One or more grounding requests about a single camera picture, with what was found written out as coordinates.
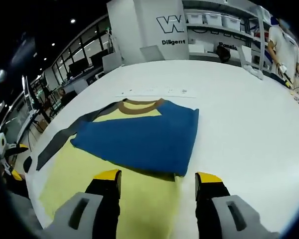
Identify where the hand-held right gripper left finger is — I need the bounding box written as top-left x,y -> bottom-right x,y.
43,169 -> 122,239

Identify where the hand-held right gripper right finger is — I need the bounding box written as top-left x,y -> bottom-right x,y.
194,171 -> 281,239

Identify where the yellow garment with brown collar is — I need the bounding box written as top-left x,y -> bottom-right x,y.
36,98 -> 200,239

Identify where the black monitor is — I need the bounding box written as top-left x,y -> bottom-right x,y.
68,59 -> 91,76
89,49 -> 109,67

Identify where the grey monitor back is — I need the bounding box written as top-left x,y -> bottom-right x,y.
102,53 -> 123,73

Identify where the white crumpled cloth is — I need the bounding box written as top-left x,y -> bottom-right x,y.
244,64 -> 265,81

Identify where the black round device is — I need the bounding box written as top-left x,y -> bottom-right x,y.
216,46 -> 231,63

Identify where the white upright board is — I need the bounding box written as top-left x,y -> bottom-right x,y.
240,45 -> 253,66

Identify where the white flat box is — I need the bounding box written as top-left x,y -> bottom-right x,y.
189,41 -> 215,54

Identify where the grey panel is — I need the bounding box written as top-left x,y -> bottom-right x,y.
140,45 -> 165,62

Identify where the grey metal shelf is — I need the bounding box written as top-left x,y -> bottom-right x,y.
181,0 -> 275,73

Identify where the white logo pillar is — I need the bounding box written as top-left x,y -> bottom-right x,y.
106,0 -> 190,67

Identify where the white storage bin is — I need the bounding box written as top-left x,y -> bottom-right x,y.
221,14 -> 241,31
186,12 -> 205,25
204,12 -> 224,27

